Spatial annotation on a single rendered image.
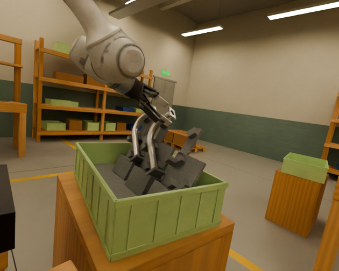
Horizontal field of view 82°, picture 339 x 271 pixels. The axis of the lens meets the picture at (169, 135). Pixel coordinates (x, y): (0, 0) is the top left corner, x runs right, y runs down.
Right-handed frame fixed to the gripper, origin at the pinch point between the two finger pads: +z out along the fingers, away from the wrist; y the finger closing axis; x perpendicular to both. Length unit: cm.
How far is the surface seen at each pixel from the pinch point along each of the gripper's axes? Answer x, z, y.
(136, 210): 4.1, -13.7, -43.0
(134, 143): 22.4, 2.3, -2.6
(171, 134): 215, 319, 297
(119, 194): 23.1, -4.8, -29.9
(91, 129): 343, 140, 299
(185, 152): -2.1, 6.0, -19.7
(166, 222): 4.4, -1.9, -44.6
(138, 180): 18.1, 0.1, -24.6
